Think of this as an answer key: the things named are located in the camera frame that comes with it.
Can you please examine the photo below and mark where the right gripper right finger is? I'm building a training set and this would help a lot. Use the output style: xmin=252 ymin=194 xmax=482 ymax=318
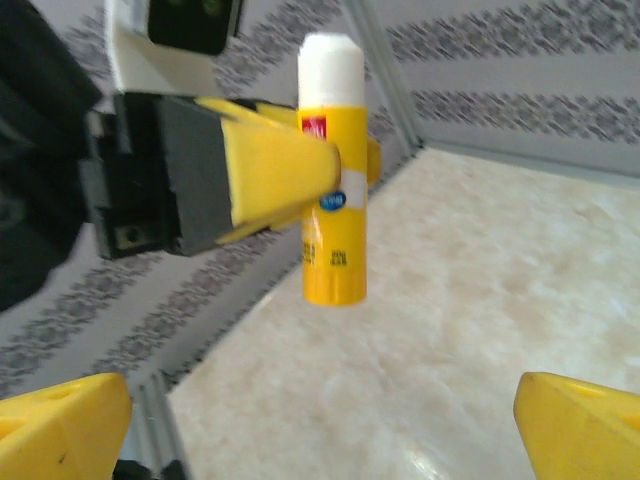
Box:
xmin=514 ymin=371 xmax=640 ymax=480

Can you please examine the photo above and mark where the left aluminium corner post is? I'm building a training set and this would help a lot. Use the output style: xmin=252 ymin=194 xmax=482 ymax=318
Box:
xmin=347 ymin=0 xmax=429 ymax=156

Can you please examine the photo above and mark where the aluminium back frame rail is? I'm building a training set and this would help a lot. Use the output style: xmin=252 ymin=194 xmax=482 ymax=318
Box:
xmin=422 ymin=141 xmax=640 ymax=191

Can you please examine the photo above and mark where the yellow glue stick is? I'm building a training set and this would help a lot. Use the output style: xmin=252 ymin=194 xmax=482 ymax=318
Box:
xmin=296 ymin=31 xmax=370 ymax=307

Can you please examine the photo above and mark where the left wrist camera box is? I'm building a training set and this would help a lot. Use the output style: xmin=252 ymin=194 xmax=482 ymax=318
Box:
xmin=103 ymin=0 xmax=245 ymax=97

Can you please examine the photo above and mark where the left aluminium side rail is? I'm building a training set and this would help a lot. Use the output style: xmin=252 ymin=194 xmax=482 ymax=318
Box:
xmin=117 ymin=372 xmax=191 ymax=480

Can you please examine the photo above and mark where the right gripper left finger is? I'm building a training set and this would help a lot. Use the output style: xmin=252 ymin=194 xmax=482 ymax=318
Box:
xmin=0 ymin=371 xmax=134 ymax=480

